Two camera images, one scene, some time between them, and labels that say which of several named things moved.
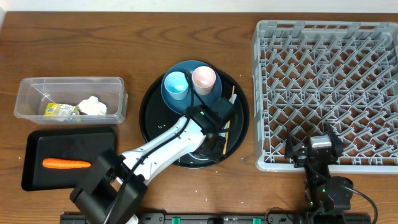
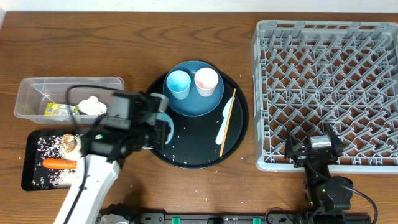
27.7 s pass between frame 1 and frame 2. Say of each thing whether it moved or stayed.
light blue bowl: moved
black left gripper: moved
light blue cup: stayed
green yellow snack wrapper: stayed
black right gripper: stayed
